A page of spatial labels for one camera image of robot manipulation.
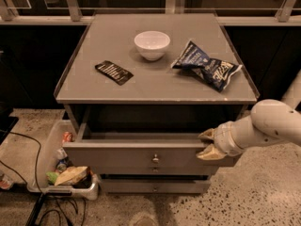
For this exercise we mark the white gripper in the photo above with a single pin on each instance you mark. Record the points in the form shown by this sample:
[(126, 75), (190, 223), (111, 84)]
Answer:
[(223, 139)]

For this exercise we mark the grey top drawer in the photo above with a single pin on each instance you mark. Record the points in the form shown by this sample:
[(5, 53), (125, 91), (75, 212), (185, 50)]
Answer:
[(139, 149)]

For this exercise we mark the grey drawer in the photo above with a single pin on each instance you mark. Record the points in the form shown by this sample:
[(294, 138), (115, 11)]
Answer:
[(201, 170), (139, 149), (120, 186)]

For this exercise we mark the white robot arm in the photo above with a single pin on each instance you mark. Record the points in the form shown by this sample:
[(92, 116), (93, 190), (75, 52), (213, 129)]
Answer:
[(269, 122)]

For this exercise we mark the grey middle drawer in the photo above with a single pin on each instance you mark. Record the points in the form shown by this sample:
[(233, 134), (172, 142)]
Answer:
[(201, 170)]

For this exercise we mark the grey drawer cabinet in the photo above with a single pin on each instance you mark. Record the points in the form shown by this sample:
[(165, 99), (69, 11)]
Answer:
[(157, 97)]

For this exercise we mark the grey bottom drawer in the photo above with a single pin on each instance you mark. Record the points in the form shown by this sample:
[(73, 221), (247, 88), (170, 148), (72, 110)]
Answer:
[(120, 186)]

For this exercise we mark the blue chip bag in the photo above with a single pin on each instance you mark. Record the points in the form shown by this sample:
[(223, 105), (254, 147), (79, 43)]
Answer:
[(215, 72)]

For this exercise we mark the black snack packet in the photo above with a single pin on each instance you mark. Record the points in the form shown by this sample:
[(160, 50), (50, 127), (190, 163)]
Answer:
[(114, 72)]

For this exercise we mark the white ceramic bowl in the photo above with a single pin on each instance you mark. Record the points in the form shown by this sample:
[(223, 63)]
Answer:
[(152, 45)]

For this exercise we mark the clear plastic bin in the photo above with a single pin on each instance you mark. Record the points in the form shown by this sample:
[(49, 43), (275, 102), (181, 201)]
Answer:
[(47, 161)]

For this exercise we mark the yellow snack bag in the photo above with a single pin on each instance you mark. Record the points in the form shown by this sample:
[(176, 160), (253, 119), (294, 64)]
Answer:
[(72, 175)]

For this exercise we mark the orange soda can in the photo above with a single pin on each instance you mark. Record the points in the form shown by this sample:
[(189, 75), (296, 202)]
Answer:
[(67, 137)]

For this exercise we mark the metal window railing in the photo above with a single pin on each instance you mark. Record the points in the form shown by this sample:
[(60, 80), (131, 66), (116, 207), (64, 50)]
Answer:
[(227, 12)]

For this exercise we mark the white carton box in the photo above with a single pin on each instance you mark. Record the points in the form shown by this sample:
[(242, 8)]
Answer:
[(61, 154)]

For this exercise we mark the green snack packet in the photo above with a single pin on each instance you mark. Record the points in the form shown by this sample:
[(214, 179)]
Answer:
[(51, 177)]

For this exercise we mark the black furniture edge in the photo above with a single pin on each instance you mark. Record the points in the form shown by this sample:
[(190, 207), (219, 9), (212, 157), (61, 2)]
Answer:
[(7, 121)]

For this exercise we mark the red white object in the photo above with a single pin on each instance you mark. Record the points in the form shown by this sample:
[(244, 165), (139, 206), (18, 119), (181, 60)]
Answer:
[(6, 182)]

